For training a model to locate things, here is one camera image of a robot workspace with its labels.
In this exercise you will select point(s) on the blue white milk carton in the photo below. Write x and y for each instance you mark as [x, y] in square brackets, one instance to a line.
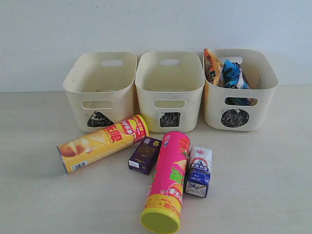
[198, 173]

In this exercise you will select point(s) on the cream bin with square mark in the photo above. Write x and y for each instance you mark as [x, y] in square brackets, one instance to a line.
[169, 88]

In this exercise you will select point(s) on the blue black noodle bag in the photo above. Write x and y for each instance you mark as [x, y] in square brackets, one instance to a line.
[234, 78]

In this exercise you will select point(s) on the cream bin with circle mark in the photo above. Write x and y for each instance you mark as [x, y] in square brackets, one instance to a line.
[263, 83]

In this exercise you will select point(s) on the pink chips can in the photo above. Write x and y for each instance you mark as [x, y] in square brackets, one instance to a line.
[162, 208]

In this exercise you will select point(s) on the cream bin with triangle mark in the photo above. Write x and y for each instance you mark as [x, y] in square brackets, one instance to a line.
[100, 89]

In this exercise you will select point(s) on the yellow chips can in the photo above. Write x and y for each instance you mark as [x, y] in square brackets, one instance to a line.
[92, 147]

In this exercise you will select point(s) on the orange snack bag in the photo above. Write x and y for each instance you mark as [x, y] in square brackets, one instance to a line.
[213, 67]

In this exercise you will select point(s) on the purple small box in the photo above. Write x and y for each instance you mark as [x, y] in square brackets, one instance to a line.
[145, 156]

